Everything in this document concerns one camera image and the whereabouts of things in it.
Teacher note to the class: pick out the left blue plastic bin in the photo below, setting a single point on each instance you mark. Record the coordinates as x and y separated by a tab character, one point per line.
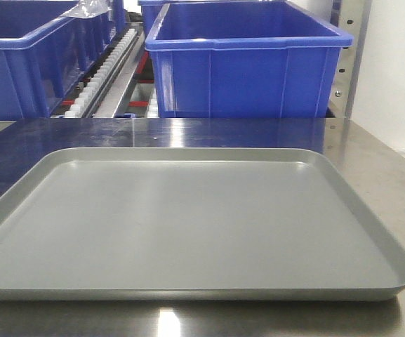
43	54

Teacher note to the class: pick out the grey plastic tray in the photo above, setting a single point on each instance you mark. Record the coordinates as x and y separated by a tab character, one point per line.
192	224

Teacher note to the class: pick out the clear plastic bag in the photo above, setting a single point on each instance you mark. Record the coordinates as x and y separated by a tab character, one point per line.
87	9

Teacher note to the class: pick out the steel shelf upright post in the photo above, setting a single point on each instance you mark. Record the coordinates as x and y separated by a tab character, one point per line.
353	17

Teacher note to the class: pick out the right blue plastic bin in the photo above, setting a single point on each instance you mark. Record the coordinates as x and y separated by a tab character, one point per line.
243	59

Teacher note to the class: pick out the white roller conveyor rail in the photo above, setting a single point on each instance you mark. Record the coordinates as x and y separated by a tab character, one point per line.
89	100

